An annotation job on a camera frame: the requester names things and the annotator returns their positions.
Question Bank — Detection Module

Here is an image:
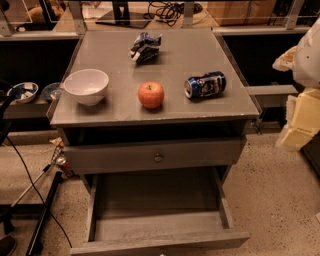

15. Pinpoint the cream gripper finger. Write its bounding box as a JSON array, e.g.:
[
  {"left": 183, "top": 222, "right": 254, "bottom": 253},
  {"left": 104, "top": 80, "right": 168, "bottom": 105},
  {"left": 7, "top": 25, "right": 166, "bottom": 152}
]
[
  {"left": 276, "top": 89, "right": 320, "bottom": 150},
  {"left": 272, "top": 46, "right": 297, "bottom": 72}
]

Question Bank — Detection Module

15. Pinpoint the red apple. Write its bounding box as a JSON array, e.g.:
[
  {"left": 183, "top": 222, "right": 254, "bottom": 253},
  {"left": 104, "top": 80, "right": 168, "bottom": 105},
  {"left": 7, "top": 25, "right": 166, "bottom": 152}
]
[{"left": 138, "top": 81, "right": 164, "bottom": 109}]

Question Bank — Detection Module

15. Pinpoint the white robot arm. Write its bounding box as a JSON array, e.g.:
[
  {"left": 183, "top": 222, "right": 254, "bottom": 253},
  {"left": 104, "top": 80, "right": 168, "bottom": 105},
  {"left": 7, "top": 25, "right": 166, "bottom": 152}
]
[{"left": 272, "top": 18, "right": 320, "bottom": 150}]

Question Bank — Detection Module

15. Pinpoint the grey wooden drawer cabinet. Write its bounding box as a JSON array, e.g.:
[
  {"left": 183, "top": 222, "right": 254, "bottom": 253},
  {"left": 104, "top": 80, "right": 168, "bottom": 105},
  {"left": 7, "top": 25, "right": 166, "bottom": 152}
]
[{"left": 51, "top": 29, "right": 258, "bottom": 256}]

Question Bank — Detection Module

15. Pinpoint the open middle drawer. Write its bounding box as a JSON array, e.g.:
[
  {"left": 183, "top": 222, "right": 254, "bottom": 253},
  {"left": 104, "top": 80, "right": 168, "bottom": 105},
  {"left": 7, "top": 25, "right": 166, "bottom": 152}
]
[{"left": 71, "top": 167, "right": 250, "bottom": 256}]

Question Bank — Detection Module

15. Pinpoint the closed top drawer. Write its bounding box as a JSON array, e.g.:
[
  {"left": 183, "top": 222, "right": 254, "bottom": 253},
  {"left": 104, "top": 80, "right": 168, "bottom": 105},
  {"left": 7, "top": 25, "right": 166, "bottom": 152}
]
[{"left": 64, "top": 137, "right": 246, "bottom": 174}]

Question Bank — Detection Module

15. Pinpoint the grey side shelf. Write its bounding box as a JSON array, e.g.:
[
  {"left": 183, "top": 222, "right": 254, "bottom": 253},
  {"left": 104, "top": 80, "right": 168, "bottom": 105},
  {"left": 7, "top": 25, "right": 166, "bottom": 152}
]
[{"left": 247, "top": 85, "right": 298, "bottom": 108}]

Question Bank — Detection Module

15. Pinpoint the cardboard box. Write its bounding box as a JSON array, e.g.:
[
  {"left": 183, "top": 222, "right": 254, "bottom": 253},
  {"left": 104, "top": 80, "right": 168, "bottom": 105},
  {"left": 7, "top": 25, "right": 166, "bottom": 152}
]
[{"left": 207, "top": 0, "right": 276, "bottom": 26}]

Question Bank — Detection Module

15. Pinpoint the blue soda can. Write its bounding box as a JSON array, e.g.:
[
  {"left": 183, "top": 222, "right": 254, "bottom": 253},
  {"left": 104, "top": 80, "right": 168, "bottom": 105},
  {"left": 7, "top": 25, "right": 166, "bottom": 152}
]
[{"left": 184, "top": 71, "right": 226, "bottom": 99}]

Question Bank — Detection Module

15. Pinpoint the crumpled blue chip bag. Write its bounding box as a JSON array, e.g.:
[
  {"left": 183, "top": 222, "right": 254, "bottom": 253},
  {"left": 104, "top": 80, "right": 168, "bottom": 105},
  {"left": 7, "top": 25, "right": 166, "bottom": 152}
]
[{"left": 130, "top": 32, "right": 162, "bottom": 64}]

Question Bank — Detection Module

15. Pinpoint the black monitor stand base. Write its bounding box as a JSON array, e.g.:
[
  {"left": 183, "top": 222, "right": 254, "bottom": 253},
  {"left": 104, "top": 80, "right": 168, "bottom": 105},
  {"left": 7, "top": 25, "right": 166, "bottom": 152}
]
[{"left": 95, "top": 1, "right": 151, "bottom": 29}]

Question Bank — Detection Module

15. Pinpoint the white ceramic bowl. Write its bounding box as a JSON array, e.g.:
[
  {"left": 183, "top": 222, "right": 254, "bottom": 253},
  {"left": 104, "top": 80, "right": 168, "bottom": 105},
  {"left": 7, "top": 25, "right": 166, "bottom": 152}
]
[{"left": 63, "top": 69, "right": 109, "bottom": 106}]

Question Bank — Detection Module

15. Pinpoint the dark small bowl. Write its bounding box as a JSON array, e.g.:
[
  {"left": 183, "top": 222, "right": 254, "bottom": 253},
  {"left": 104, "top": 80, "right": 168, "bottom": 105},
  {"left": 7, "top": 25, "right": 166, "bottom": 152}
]
[{"left": 41, "top": 82, "right": 63, "bottom": 102}]

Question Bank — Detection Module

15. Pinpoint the small bowl with items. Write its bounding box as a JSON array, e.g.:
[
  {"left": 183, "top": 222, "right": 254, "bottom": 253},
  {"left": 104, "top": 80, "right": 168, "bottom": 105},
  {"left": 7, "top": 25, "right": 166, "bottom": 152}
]
[{"left": 7, "top": 82, "right": 39, "bottom": 104}]

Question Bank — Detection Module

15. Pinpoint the black floor stand leg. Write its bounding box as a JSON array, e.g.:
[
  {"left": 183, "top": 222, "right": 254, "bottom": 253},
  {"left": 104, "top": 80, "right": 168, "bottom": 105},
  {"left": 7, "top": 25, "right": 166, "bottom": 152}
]
[{"left": 26, "top": 172, "right": 62, "bottom": 256}]

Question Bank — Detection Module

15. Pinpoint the black cable bundle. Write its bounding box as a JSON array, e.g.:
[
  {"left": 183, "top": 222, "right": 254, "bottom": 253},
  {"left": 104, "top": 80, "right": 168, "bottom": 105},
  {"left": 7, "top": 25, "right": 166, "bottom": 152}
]
[{"left": 143, "top": 0, "right": 203, "bottom": 28}]

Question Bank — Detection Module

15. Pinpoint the black cable on floor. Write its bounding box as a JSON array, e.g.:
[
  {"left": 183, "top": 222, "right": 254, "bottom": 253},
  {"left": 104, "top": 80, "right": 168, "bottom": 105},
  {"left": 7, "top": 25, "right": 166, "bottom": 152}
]
[{"left": 0, "top": 131, "right": 73, "bottom": 249}]

